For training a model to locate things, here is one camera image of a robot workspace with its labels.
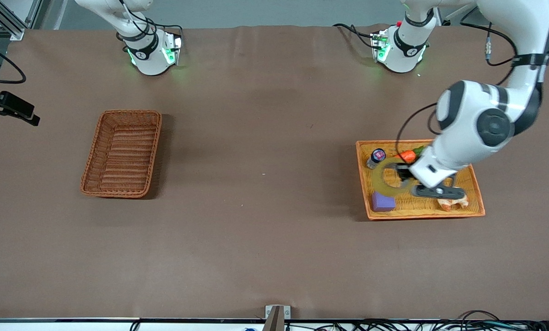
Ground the clear yellowish tape roll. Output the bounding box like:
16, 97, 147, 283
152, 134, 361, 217
372, 159, 415, 198

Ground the orange wicker basket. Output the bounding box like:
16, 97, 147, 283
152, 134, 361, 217
356, 138, 486, 221

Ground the brown wicker basket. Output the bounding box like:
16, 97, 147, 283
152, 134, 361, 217
80, 109, 163, 199

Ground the orange toy carrot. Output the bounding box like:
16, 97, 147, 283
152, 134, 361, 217
396, 146, 425, 164

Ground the small bottle with pink cap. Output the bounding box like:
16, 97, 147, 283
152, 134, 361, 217
366, 148, 387, 170

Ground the purple foam block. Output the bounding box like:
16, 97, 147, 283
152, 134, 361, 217
372, 192, 397, 212

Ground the toy croissant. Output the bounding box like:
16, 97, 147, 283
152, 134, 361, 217
438, 195, 469, 212

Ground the silver base connector box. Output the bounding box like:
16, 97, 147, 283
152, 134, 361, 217
371, 30, 391, 63
163, 34, 183, 66

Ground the brown table cover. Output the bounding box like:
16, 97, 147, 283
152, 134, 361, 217
0, 25, 549, 320

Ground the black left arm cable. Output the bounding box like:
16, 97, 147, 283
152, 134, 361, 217
396, 7, 520, 156

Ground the aluminium frame profile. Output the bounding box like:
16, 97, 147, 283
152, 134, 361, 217
0, 0, 27, 41

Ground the black cable bundle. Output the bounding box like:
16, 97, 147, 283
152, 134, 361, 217
320, 310, 549, 331

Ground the black base cable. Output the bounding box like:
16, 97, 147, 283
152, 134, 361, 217
153, 22, 184, 40
333, 23, 377, 49

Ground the metal table edge bracket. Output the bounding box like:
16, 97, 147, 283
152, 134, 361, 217
265, 305, 291, 331

